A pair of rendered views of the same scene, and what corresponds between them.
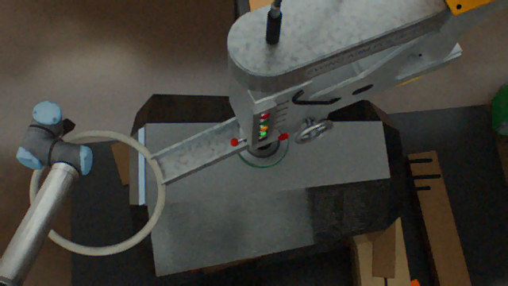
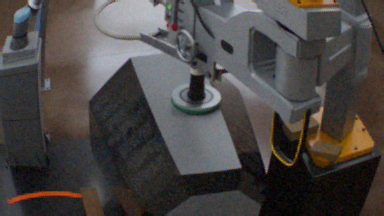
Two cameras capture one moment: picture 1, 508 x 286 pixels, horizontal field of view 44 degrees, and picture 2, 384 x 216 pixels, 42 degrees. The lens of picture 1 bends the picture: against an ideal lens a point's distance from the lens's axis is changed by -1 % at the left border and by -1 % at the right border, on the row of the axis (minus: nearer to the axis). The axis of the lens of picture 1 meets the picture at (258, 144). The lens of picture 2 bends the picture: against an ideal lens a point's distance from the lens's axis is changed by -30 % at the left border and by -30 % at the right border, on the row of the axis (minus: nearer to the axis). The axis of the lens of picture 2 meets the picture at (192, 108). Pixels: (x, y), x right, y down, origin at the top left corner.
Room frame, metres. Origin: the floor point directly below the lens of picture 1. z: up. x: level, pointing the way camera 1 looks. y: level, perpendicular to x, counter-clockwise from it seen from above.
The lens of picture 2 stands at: (0.58, -2.64, 2.50)
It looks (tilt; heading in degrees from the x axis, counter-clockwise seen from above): 32 degrees down; 84
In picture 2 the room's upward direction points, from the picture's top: 4 degrees clockwise
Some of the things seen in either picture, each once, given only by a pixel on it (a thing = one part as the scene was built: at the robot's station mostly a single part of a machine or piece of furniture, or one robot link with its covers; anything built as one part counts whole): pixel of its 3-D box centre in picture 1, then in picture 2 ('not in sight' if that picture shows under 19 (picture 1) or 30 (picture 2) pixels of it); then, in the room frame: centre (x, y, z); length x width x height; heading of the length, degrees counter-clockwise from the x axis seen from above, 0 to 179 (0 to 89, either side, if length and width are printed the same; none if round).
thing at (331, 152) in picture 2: not in sight; (326, 148); (1.54, -0.34, 0.80); 0.20 x 0.10 x 0.05; 141
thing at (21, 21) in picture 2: not in sight; (21, 21); (-0.28, 0.67, 1.10); 0.17 x 0.15 x 0.18; 82
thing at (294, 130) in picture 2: not in sight; (301, 127); (1.41, -0.14, 0.81); 0.20 x 0.10 x 0.05; 19
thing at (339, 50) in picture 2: not in sight; (336, 38); (1.53, -0.28, 1.41); 0.74 x 0.34 x 0.25; 44
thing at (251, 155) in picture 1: (262, 141); (196, 96); (0.89, -0.01, 0.89); 0.21 x 0.21 x 0.01
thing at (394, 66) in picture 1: (369, 59); (254, 45); (1.07, -0.37, 1.35); 0.74 x 0.23 x 0.49; 118
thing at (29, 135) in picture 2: not in sight; (20, 104); (-0.29, 0.66, 0.43); 0.50 x 0.50 x 0.85; 8
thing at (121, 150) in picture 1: (125, 162); not in sight; (1.02, 0.72, 0.02); 0.25 x 0.10 x 0.01; 25
